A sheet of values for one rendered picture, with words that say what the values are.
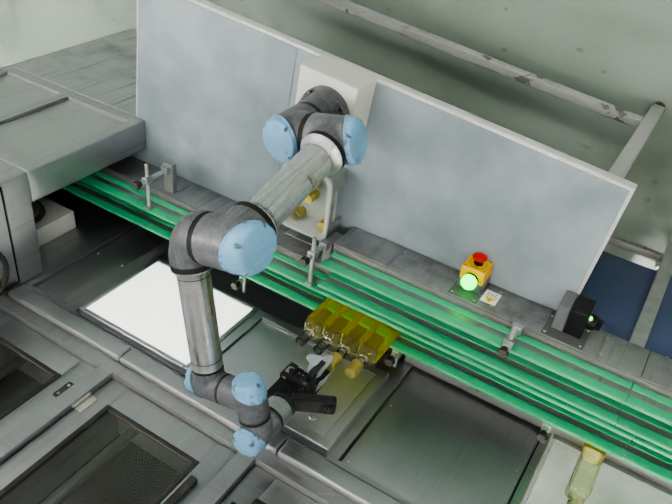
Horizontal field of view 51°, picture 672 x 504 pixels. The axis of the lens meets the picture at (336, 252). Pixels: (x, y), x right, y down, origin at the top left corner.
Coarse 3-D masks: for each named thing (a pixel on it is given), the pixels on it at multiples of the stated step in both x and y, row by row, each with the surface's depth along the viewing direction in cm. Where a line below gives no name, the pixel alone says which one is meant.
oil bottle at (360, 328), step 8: (360, 320) 199; (368, 320) 200; (376, 320) 200; (352, 328) 196; (360, 328) 196; (368, 328) 197; (344, 336) 193; (352, 336) 193; (360, 336) 194; (344, 344) 192; (352, 344) 192; (352, 352) 192
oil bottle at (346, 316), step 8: (344, 312) 201; (352, 312) 202; (336, 320) 198; (344, 320) 199; (352, 320) 199; (328, 328) 195; (336, 328) 195; (344, 328) 196; (328, 336) 194; (336, 336) 194; (336, 344) 195
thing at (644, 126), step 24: (336, 0) 246; (384, 24) 241; (408, 24) 240; (456, 48) 231; (504, 72) 226; (528, 72) 225; (576, 96) 218; (624, 120) 213; (648, 120) 210; (624, 168) 182
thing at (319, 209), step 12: (324, 180) 212; (324, 192) 214; (300, 204) 221; (312, 204) 219; (324, 204) 216; (288, 216) 220; (312, 216) 221; (324, 216) 218; (300, 228) 217; (312, 228) 217; (324, 228) 211
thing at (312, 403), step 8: (296, 400) 173; (304, 400) 173; (312, 400) 174; (320, 400) 174; (328, 400) 174; (336, 400) 176; (296, 408) 175; (304, 408) 175; (312, 408) 175; (320, 408) 175; (328, 408) 175
